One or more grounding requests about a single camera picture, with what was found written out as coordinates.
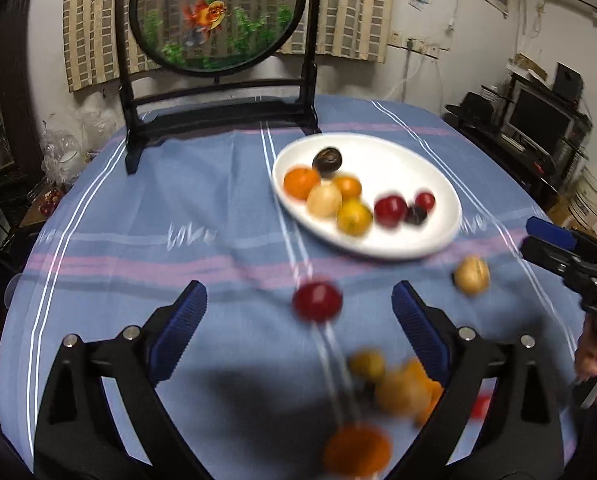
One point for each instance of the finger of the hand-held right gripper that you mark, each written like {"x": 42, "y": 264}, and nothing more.
{"x": 550, "y": 230}
{"x": 553, "y": 257}

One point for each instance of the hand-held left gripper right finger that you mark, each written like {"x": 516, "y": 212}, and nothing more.
{"x": 421, "y": 330}

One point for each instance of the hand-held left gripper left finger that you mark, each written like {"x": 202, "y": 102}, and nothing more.
{"x": 178, "y": 330}

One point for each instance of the beige round fruit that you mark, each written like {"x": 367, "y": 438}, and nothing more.
{"x": 472, "y": 275}
{"x": 324, "y": 200}
{"x": 367, "y": 365}
{"x": 401, "y": 390}

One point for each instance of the dark purple plum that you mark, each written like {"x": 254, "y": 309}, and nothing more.
{"x": 366, "y": 391}
{"x": 416, "y": 216}

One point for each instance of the white oval plate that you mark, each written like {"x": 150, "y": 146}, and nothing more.
{"x": 378, "y": 245}

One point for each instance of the red plum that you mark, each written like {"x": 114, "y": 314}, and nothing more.
{"x": 425, "y": 201}
{"x": 317, "y": 301}
{"x": 480, "y": 405}

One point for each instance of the red apple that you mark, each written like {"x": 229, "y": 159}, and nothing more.
{"x": 391, "y": 211}

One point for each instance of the dark brown wrinkled fruit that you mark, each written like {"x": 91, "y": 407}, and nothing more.
{"x": 327, "y": 161}

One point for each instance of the person's right hand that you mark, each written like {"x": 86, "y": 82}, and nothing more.
{"x": 590, "y": 355}

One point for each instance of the cardboard box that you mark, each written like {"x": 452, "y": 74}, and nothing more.
{"x": 560, "y": 210}

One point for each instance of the white plastic bucket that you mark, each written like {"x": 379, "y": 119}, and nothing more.
{"x": 588, "y": 197}

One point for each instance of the blue plaid tablecloth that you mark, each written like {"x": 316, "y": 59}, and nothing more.
{"x": 153, "y": 260}

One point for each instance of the computer monitor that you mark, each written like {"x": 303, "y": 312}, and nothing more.
{"x": 538, "y": 117}

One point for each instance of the black computer desk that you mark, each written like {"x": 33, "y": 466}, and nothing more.
{"x": 483, "y": 135}

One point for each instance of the black hat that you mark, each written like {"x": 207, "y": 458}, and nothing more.
{"x": 473, "y": 105}

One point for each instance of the black speaker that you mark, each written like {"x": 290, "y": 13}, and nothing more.
{"x": 568, "y": 82}

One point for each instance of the clear plastic bags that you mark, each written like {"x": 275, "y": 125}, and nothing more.
{"x": 68, "y": 155}

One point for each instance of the beige checkered curtain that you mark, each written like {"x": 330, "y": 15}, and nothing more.
{"x": 353, "y": 10}

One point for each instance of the white double wall socket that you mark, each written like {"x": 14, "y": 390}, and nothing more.
{"x": 428, "y": 48}

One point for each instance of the goldfish screen in black frame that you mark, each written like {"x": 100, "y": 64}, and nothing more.
{"x": 248, "y": 10}

